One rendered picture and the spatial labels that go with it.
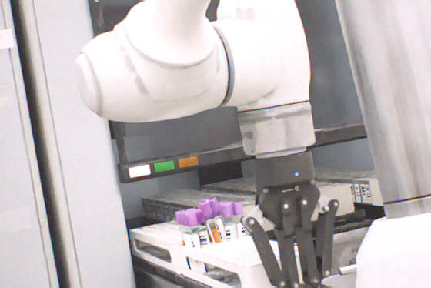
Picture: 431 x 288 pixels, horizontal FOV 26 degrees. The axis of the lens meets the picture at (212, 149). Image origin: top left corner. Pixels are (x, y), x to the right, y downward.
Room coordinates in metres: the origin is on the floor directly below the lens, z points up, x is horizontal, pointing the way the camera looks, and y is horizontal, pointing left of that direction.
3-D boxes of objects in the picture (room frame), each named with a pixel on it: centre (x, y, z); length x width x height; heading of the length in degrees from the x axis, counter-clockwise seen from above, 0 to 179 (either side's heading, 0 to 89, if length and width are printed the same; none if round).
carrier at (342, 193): (1.78, -0.19, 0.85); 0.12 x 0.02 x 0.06; 108
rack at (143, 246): (1.66, 0.09, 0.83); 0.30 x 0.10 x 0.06; 19
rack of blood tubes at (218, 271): (1.36, -0.02, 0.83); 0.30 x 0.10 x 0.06; 19
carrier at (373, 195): (1.83, -0.34, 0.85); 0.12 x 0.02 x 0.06; 108
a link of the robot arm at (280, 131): (1.17, -0.08, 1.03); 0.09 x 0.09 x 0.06
